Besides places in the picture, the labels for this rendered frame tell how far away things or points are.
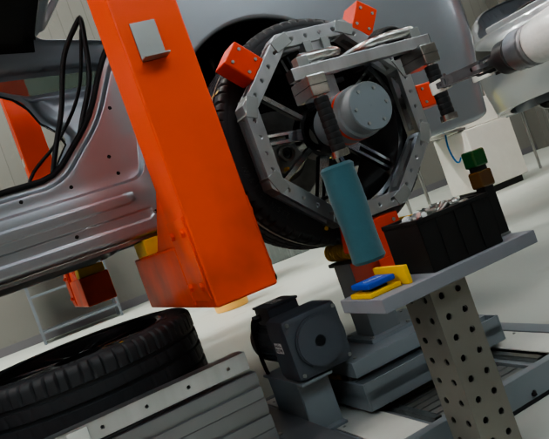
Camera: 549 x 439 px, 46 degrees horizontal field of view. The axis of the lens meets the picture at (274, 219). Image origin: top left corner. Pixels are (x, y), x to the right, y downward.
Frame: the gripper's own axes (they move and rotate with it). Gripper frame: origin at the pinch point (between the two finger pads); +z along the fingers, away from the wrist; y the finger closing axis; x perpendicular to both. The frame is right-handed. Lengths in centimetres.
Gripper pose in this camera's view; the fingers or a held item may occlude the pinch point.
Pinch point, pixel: (455, 82)
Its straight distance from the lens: 168.2
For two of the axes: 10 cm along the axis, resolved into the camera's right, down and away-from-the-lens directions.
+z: -3.9, 1.2, 9.1
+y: 8.6, -3.1, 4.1
